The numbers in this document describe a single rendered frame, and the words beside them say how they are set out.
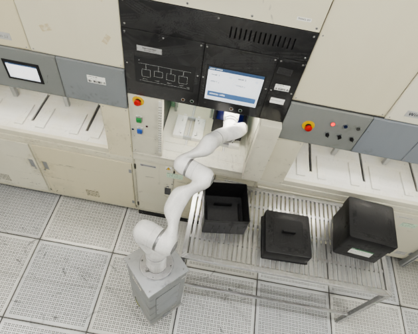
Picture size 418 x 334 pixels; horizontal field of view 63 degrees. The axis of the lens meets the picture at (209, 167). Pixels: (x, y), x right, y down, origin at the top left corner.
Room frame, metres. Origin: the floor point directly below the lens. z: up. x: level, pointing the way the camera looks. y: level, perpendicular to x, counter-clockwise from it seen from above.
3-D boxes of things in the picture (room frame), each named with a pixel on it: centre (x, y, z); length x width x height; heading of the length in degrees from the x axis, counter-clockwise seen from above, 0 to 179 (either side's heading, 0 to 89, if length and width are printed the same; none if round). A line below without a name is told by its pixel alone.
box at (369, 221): (1.13, -1.03, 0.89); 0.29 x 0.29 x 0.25; 87
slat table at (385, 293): (1.09, -0.59, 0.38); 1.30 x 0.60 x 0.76; 91
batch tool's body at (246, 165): (1.82, 0.10, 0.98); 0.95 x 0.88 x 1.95; 1
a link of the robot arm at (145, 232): (0.71, 0.22, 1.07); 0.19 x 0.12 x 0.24; 71
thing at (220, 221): (1.11, -0.15, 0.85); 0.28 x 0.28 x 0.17; 10
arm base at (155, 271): (0.70, 0.19, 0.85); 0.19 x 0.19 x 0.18
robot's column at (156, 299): (0.70, 0.19, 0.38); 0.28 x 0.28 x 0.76; 46
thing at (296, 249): (1.02, -0.56, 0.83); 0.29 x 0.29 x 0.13; 3
